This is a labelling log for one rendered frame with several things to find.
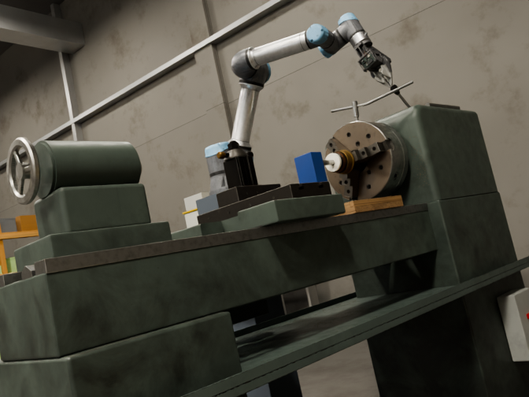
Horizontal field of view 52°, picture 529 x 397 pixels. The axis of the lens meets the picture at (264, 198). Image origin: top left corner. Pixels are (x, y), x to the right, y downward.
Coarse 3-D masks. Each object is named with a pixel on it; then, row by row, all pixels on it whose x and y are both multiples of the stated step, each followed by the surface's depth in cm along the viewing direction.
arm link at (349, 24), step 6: (342, 18) 223; (348, 18) 222; (354, 18) 222; (342, 24) 224; (348, 24) 222; (354, 24) 221; (360, 24) 222; (342, 30) 223; (348, 30) 222; (354, 30) 220; (360, 30) 220; (342, 36) 224; (348, 36) 223; (348, 42) 227
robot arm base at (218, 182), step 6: (210, 174) 239; (216, 174) 236; (222, 174) 236; (210, 180) 240; (216, 180) 235; (222, 180) 235; (210, 186) 238; (216, 186) 235; (222, 186) 234; (210, 192) 237; (216, 192) 234
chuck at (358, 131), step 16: (352, 128) 214; (368, 128) 208; (384, 128) 209; (352, 144) 214; (368, 144) 209; (400, 144) 209; (384, 160) 205; (400, 160) 207; (336, 176) 220; (368, 176) 210; (384, 176) 205; (400, 176) 210; (368, 192) 210; (384, 192) 210
